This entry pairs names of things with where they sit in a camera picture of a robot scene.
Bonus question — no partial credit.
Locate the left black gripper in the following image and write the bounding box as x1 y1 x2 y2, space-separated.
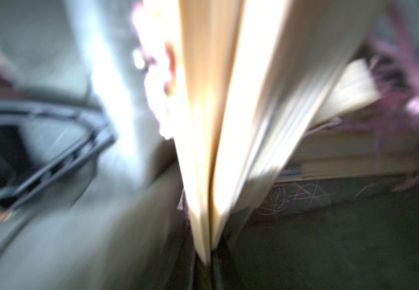
0 100 116 210

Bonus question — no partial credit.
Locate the olive green tote bag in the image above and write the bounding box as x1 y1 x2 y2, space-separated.
0 1 419 290

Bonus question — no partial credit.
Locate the pink patterned folding fan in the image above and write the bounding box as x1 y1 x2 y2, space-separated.
131 1 388 265

